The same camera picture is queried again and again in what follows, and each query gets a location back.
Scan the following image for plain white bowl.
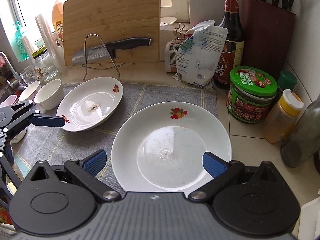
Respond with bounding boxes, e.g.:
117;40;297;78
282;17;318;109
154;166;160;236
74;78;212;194
34;79;64;110

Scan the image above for green dish soap bottle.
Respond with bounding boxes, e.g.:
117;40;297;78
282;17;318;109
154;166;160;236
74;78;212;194
14;21;28;60

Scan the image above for white oval dish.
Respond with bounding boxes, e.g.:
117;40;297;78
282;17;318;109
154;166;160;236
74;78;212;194
111;101;232;195
56;77;124;132

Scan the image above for green lid sauce jar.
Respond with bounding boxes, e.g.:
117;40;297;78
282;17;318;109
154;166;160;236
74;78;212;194
226;67;278;124

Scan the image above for wire knife stand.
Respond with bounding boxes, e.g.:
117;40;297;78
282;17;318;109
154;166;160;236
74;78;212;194
82;33;126;82

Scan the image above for orange cooking wine bottle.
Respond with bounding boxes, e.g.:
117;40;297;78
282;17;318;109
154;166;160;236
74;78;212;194
52;0;64;43

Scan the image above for stack of clear plastic cups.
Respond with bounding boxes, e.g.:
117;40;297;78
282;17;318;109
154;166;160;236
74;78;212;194
35;14;67;75

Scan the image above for white bowl pink flowers front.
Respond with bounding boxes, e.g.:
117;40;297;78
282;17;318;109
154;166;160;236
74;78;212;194
10;128;27;144

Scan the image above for grey green checked cloth mat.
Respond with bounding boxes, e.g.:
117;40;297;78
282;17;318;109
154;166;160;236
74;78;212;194
11;83;217;177

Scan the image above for pink white basin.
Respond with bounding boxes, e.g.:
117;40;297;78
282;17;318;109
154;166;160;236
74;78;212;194
0;94;17;108

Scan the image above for cleaver with black handle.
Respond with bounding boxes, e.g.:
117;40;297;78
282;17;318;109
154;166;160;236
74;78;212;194
72;37;153;65

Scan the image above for glass mug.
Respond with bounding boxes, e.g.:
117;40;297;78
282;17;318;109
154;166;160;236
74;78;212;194
18;65;40;88

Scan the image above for bamboo cutting board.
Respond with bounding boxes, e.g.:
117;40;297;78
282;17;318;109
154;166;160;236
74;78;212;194
63;0;161;66

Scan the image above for chrome sink faucet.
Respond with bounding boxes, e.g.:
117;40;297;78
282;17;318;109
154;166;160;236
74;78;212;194
0;51;20;90

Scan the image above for white bowl pink flowers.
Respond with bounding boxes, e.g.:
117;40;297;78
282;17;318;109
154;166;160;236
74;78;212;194
18;81;41;102
10;128;27;144

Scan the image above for red white paper bag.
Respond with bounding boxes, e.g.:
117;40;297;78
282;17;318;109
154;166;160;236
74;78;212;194
165;38;189;73

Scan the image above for white plastic seasoning box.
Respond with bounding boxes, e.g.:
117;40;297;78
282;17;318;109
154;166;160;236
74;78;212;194
298;197;320;240

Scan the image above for roll of plastic wrap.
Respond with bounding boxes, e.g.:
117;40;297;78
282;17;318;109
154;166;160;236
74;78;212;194
21;36;38;60

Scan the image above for brown knife block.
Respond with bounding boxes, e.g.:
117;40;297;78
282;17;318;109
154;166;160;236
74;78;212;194
241;0;296;80

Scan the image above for white plastic bag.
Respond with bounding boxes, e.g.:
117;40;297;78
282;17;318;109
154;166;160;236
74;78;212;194
174;20;228;89

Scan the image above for glass jar green lid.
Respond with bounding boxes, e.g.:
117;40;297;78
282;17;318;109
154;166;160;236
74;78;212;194
32;45;58;82

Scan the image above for dark soy sauce bottle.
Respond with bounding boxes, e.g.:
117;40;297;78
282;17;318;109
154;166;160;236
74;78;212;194
213;0;245;89

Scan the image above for yellow lid spice jar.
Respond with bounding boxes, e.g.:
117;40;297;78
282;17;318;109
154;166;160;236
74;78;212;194
261;89;304;144

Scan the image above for green cap small jar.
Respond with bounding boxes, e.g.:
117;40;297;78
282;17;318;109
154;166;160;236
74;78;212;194
277;70;297;98

